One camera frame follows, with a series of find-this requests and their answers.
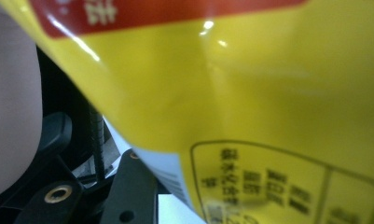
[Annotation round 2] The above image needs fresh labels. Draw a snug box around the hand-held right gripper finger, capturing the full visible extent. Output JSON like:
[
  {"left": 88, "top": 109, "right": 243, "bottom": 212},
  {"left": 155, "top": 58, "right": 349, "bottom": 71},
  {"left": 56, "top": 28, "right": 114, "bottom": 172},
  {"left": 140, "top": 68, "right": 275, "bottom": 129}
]
[{"left": 100, "top": 148, "right": 159, "bottom": 224}]

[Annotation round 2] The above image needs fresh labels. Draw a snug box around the yellow seasoning pouch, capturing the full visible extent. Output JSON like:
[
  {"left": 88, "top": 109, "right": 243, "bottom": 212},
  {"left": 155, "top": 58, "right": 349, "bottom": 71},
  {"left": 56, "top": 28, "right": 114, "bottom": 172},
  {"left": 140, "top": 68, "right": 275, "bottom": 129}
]
[{"left": 0, "top": 0, "right": 374, "bottom": 224}]

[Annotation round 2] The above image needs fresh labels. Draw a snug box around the left hand-held gripper cable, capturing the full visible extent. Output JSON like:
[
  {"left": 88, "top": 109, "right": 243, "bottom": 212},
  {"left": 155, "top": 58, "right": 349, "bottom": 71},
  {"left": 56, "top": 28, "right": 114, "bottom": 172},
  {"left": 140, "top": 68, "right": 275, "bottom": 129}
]
[{"left": 89, "top": 106, "right": 107, "bottom": 184}]

